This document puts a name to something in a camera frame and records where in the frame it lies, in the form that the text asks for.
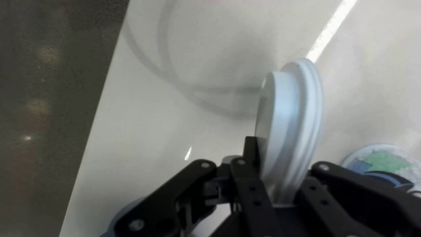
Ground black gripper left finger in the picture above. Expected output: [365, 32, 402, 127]
[106, 135, 286, 237]

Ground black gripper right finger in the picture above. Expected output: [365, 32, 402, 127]
[296, 160, 421, 237]

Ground white plastic cup lid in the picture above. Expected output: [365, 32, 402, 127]
[254, 56, 325, 208]

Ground patterned paper cup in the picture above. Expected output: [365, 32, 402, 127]
[340, 140, 421, 194]

